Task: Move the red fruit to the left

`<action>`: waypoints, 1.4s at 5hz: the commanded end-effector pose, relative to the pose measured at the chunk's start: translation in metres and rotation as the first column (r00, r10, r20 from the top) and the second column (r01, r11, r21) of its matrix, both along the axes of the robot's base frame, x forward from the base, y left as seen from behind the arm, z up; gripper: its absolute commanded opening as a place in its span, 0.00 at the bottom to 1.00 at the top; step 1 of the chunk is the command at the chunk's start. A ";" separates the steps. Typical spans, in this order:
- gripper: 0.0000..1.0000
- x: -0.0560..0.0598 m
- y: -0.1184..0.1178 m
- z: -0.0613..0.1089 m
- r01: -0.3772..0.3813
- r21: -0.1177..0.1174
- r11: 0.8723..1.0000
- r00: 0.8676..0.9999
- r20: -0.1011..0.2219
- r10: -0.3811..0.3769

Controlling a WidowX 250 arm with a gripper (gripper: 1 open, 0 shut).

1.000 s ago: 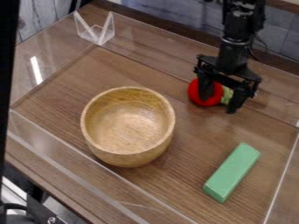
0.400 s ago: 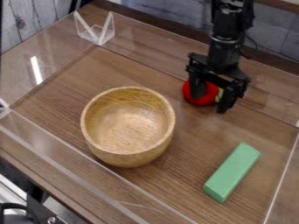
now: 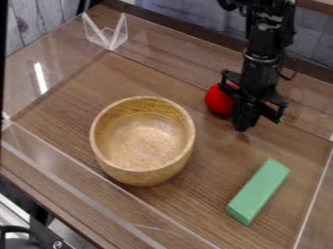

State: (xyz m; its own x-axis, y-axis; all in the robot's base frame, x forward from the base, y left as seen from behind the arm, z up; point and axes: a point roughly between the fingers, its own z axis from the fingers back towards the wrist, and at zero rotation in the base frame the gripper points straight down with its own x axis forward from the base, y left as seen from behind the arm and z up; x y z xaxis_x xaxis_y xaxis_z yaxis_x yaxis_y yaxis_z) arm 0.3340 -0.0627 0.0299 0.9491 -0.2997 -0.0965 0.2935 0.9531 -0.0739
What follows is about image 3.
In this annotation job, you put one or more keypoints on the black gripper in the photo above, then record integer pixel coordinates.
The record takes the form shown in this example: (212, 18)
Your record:
(255, 98)

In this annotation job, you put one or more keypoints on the red plush fruit green leaves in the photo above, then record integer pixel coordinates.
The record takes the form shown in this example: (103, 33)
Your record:
(218, 101)

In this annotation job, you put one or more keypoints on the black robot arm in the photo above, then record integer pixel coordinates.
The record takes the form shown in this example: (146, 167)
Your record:
(269, 32)

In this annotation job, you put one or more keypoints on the wooden bowl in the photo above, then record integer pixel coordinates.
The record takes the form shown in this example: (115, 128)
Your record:
(142, 138)

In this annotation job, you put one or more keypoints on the green rectangular block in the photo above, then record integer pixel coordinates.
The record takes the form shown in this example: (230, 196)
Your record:
(246, 205)

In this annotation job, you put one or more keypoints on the clear acrylic tray enclosure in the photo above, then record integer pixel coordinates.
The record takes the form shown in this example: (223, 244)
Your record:
(63, 79)

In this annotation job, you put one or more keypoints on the black metal bracket with cable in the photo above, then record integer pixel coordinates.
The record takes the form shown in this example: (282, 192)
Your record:
(32, 237)

